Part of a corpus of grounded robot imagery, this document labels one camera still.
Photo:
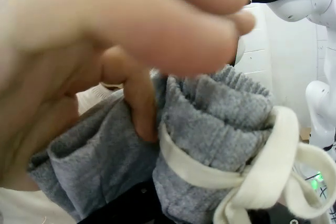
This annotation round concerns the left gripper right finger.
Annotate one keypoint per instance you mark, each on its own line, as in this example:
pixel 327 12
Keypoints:
pixel 270 216

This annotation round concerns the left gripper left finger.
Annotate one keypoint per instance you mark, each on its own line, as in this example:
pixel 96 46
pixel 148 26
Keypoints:
pixel 126 205

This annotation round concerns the grey training pants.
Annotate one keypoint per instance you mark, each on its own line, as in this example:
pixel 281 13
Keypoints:
pixel 210 119

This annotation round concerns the person's right hand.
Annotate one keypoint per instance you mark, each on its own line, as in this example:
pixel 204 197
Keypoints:
pixel 105 24

